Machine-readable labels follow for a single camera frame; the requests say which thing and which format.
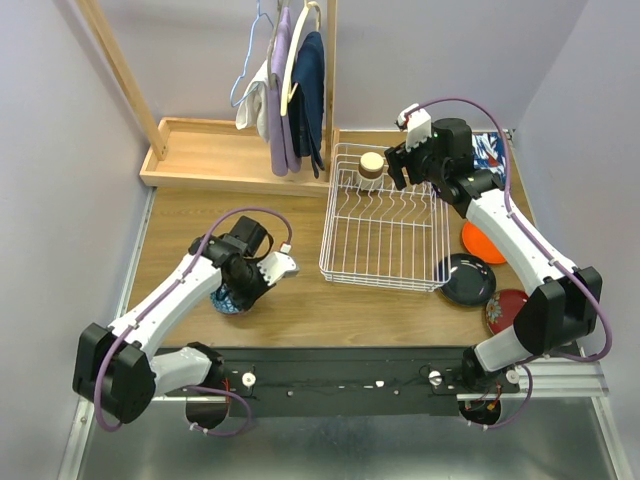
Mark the blue patterned folded cloth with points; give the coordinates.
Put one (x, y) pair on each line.
(489, 153)

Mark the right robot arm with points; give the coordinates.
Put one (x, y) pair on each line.
(562, 298)

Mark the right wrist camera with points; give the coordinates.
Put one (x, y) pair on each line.
(417, 125)

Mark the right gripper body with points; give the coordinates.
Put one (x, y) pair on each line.
(418, 162)

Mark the wooden clothes rack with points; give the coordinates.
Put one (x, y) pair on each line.
(212, 154)

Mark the cream wooden hanger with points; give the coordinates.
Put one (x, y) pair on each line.
(288, 87)

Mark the white metal cup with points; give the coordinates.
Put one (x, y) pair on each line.
(370, 172)

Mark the white wire dish rack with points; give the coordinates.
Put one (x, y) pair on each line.
(378, 236)

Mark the white hanging garment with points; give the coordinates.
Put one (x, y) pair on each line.
(253, 109)

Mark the grey hanger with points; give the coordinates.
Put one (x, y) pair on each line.
(281, 4)

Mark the blue patterned bowl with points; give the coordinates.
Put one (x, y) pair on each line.
(226, 302)

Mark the orange plate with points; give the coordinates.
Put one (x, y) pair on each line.
(479, 245)

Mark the aluminium rail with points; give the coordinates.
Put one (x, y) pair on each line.
(560, 375)

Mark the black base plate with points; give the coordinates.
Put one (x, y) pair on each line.
(411, 400)

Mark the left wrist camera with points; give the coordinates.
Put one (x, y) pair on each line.
(278, 265)

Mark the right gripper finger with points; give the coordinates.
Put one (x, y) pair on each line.
(393, 159)
(399, 176)

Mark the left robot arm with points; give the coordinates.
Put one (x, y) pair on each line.
(142, 330)

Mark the navy hanging garment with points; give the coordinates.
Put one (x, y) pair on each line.
(306, 109)

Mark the red floral plate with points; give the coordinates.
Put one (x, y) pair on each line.
(502, 308)

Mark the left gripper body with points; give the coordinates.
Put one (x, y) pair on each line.
(248, 288)

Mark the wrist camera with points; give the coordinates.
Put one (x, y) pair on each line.
(417, 125)
(278, 265)

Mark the light blue wire hanger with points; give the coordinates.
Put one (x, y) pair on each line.
(261, 16)

